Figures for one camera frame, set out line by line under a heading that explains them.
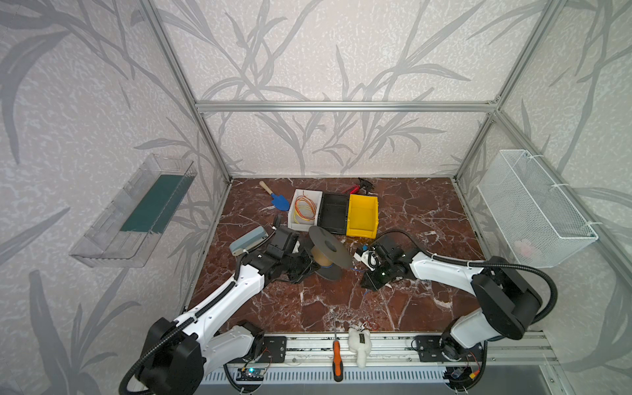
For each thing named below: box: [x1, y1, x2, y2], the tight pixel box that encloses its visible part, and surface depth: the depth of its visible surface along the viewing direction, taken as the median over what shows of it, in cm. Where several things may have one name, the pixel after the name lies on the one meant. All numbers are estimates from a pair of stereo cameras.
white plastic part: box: [348, 323, 372, 369], surface depth 74 cm
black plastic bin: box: [317, 192, 349, 236], surface depth 107 cm
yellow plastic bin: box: [345, 194, 380, 240], surface depth 105 cm
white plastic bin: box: [287, 189, 324, 233], surface depth 104 cm
